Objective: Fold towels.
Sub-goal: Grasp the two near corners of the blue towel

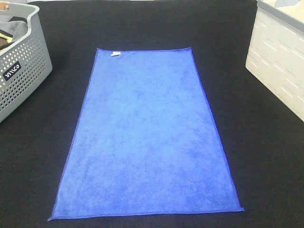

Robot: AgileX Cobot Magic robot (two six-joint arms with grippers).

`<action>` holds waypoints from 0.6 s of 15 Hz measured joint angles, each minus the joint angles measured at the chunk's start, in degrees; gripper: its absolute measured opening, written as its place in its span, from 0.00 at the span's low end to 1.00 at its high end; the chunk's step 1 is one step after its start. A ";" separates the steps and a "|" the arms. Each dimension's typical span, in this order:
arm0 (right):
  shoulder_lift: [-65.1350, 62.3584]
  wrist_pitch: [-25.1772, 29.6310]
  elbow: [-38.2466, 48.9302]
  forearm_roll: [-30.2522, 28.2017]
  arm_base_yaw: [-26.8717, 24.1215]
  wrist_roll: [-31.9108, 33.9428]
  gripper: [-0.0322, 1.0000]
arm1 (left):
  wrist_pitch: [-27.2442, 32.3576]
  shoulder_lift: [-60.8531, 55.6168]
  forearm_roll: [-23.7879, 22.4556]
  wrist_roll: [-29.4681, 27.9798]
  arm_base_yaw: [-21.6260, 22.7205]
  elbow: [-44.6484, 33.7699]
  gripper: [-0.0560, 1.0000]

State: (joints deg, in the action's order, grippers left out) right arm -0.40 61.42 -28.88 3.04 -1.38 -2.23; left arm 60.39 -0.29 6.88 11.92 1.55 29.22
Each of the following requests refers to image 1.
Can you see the black table cloth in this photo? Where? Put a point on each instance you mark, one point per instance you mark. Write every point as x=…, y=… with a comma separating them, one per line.
x=263, y=140

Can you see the yellow and black cloth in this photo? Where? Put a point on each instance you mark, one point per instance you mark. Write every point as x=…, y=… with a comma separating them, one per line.
x=5, y=39

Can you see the white plastic storage crate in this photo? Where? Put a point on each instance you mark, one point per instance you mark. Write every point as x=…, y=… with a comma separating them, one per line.
x=276, y=50

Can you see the grey towel in basket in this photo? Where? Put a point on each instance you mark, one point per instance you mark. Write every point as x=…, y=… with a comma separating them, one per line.
x=14, y=29

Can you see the grey perforated plastic basket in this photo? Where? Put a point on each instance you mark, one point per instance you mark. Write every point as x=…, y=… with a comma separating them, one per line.
x=26, y=63

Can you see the blue microfiber towel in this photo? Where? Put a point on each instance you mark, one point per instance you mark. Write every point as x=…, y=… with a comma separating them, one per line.
x=145, y=142

